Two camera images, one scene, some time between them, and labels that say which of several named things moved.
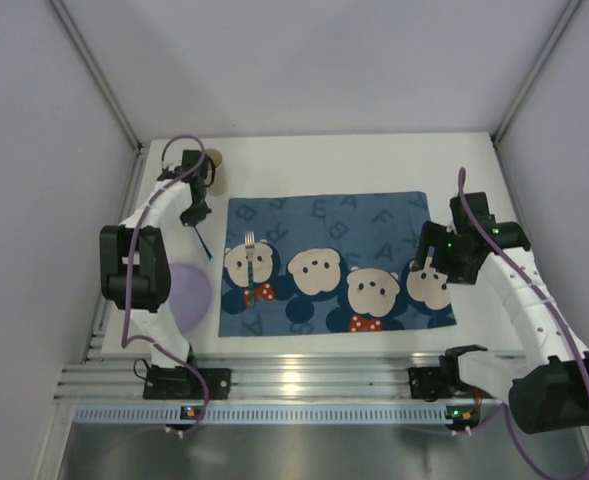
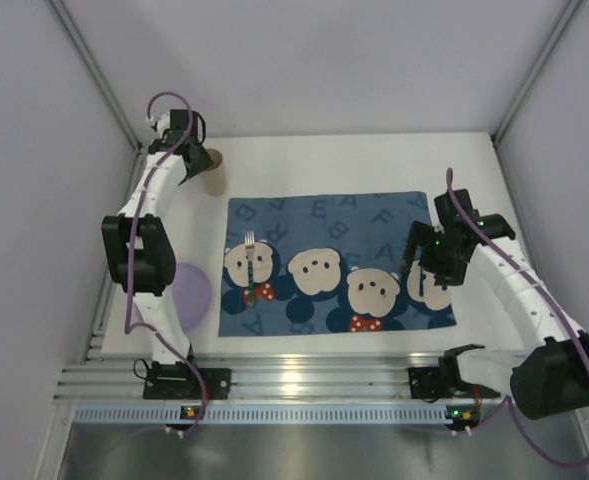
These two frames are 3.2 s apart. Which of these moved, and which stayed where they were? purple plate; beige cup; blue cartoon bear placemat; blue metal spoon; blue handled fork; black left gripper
Moved: blue metal spoon; black left gripper
Stayed: purple plate; beige cup; blue handled fork; blue cartoon bear placemat
